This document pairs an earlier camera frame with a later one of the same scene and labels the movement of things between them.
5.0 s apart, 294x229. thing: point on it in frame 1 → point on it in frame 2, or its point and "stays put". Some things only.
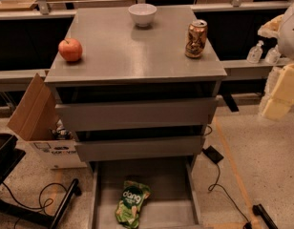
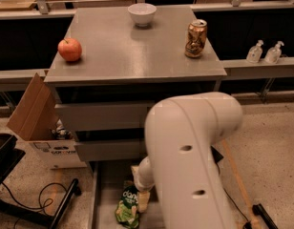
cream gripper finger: (277, 109) → (136, 173)
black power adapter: (212, 154) stays put
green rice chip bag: (128, 210) stays put
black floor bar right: (260, 210) stays put
